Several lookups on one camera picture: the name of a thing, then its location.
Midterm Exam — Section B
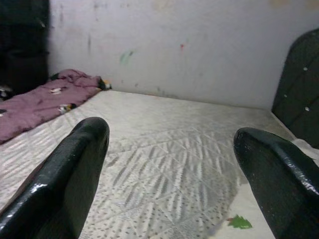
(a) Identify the purple cartoon print blanket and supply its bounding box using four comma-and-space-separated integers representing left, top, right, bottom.
0, 69, 113, 145

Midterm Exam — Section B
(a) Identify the large black cabinet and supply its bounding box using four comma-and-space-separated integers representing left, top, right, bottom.
0, 0, 52, 100

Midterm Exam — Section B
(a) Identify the white quilted mattress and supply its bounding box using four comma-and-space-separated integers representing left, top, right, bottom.
0, 89, 297, 239

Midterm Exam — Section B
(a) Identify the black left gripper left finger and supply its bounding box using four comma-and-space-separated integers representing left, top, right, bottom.
0, 117, 110, 239

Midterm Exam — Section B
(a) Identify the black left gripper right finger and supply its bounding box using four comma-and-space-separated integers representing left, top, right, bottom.
233, 127, 319, 239

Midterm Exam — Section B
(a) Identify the white pillow green tree print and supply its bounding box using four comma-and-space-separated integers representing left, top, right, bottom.
206, 138, 319, 239

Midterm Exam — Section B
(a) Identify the black tufted headboard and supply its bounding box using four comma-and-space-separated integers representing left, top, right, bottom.
271, 27, 319, 150

